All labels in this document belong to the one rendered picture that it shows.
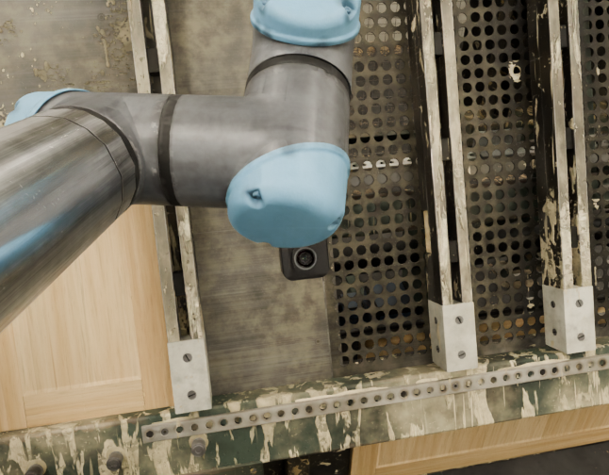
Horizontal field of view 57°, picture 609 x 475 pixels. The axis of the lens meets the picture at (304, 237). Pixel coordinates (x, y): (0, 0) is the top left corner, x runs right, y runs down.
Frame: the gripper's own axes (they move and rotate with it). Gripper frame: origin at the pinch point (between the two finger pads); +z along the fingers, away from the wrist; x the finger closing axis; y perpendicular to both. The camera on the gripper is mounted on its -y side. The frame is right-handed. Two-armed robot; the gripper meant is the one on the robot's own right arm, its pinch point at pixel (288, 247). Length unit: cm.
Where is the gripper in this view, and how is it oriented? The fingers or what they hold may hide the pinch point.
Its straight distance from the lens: 67.7
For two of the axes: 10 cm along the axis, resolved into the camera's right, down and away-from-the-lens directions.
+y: -1.4, -8.8, 4.5
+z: -0.7, 4.6, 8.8
